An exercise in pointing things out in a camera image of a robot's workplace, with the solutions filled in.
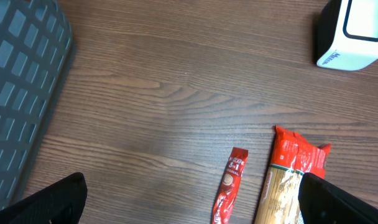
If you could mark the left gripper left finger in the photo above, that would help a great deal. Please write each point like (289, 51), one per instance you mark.
(59, 203)

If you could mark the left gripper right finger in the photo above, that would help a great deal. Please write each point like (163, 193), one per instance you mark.
(324, 203)

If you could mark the spaghetti pack orange ends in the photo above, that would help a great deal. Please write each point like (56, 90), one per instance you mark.
(292, 157)

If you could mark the red chocolate bar wrapper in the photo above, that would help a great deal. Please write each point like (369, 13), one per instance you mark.
(228, 189)

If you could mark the white barcode scanner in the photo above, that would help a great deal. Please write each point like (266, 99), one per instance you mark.
(347, 36)

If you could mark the grey plastic mesh basket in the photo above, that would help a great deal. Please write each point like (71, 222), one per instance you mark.
(37, 49)

